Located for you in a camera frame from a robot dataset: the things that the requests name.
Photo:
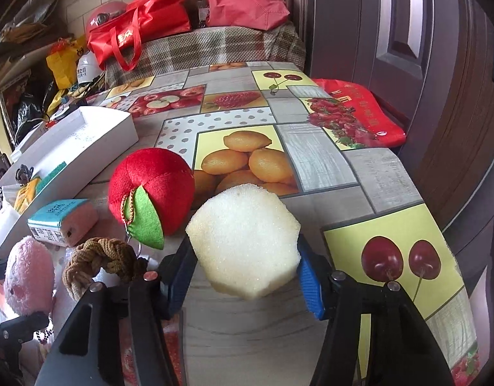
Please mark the plaid sofa cover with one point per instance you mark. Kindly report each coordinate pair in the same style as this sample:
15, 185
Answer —
214, 48

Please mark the green scouring sponge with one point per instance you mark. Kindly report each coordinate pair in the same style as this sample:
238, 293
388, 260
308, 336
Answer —
51, 175

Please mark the dark plastic bag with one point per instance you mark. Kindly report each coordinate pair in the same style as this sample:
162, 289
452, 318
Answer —
27, 112

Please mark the red plush apple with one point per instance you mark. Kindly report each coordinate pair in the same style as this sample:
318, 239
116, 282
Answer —
158, 185

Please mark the red tote bag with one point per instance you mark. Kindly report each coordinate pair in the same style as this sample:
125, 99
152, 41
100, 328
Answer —
142, 20

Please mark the white foam sponge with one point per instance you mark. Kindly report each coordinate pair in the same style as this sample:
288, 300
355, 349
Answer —
243, 241

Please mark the white helmet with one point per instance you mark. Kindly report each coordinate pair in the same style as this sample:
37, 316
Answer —
88, 68

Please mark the tissue pack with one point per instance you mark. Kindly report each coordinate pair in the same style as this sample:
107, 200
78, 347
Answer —
59, 221

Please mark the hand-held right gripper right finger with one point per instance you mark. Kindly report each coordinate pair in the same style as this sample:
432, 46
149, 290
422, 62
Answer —
311, 285

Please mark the small dark trinket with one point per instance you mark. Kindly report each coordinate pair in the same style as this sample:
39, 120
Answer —
23, 173

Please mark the white cardboard box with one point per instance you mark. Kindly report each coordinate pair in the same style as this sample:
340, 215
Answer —
106, 128

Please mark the yellow plastic bag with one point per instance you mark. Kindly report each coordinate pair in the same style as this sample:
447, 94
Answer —
64, 66

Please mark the yellow snack packet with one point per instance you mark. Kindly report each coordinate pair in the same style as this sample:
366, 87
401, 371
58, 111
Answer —
24, 195

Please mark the pink plush toy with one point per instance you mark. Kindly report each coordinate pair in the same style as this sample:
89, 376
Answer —
27, 277

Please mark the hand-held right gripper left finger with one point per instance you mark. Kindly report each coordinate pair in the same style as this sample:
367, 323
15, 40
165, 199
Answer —
177, 283

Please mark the fruit printed tablecloth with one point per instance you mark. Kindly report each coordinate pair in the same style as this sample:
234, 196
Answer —
351, 177

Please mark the red gift bag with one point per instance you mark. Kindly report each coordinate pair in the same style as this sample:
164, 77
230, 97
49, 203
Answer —
359, 108

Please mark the brown panelled door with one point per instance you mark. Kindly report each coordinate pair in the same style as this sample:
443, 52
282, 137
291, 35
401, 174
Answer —
411, 68

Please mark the white box lid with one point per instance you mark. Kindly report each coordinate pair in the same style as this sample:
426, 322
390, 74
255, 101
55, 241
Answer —
29, 140

